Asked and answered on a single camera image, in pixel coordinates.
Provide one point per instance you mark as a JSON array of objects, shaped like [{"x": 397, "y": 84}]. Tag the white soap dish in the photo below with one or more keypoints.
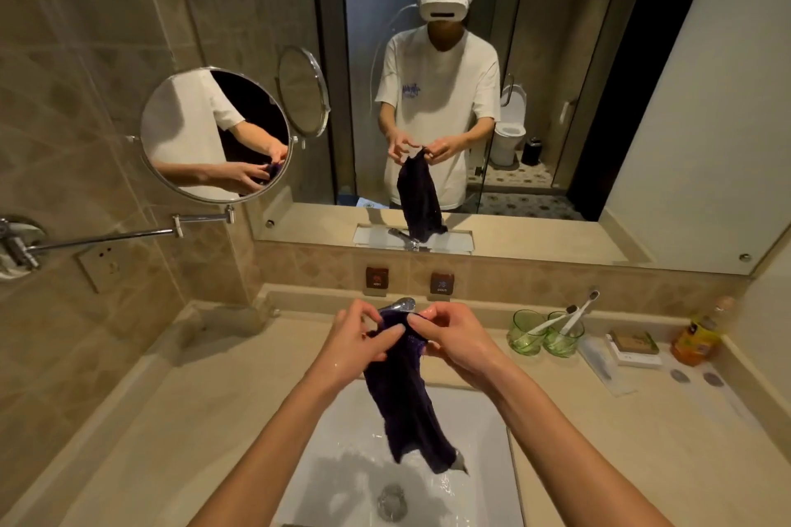
[{"x": 636, "y": 361}]

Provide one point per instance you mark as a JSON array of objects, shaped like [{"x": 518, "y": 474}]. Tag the chrome faucet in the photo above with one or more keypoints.
[{"x": 400, "y": 303}]

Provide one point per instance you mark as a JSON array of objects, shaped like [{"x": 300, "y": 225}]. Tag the white rectangular sink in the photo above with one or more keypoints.
[{"x": 482, "y": 440}]

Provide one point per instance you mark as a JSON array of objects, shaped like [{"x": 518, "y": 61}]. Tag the brown sign with red symbol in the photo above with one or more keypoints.
[{"x": 377, "y": 277}]

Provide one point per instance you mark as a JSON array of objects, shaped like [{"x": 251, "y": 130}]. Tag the person's right hand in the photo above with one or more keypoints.
[{"x": 463, "y": 341}]

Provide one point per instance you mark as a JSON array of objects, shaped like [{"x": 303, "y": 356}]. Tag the person's left forearm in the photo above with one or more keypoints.
[{"x": 272, "y": 458}]

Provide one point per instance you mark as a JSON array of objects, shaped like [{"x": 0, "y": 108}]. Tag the orange bottle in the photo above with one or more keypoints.
[{"x": 695, "y": 341}]

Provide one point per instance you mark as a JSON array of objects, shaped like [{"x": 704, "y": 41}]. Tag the round chrome magnifying mirror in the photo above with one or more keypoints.
[{"x": 198, "y": 125}]

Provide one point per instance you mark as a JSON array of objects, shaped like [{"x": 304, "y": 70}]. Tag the person's right forearm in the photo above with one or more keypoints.
[{"x": 575, "y": 458}]

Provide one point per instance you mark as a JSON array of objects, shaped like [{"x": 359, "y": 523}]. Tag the large wall mirror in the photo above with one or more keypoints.
[{"x": 680, "y": 113}]

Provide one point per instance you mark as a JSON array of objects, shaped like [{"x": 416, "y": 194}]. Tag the brown soap box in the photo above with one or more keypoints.
[{"x": 633, "y": 342}]

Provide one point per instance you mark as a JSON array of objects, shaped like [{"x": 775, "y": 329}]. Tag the chrome sink drain stopper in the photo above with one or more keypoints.
[{"x": 392, "y": 503}]

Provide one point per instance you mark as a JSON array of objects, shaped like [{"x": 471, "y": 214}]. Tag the long clear plastic packet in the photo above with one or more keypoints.
[{"x": 602, "y": 366}]

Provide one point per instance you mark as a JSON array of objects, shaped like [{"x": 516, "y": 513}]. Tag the person's left hand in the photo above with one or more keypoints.
[{"x": 346, "y": 347}]

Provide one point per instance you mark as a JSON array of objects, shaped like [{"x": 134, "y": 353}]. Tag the brown sign with blue symbol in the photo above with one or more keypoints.
[{"x": 442, "y": 283}]

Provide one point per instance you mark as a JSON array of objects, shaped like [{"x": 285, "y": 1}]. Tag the purple cleaning cloth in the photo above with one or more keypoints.
[{"x": 408, "y": 409}]

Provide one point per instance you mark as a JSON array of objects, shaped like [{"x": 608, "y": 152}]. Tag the green glass cup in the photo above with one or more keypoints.
[
  {"x": 525, "y": 344},
  {"x": 563, "y": 347}
]

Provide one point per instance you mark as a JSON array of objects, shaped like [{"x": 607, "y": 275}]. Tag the white toothbrush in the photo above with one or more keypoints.
[
  {"x": 581, "y": 310},
  {"x": 553, "y": 321}
]

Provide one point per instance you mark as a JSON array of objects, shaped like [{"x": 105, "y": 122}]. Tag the beige wall socket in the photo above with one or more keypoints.
[{"x": 105, "y": 267}]

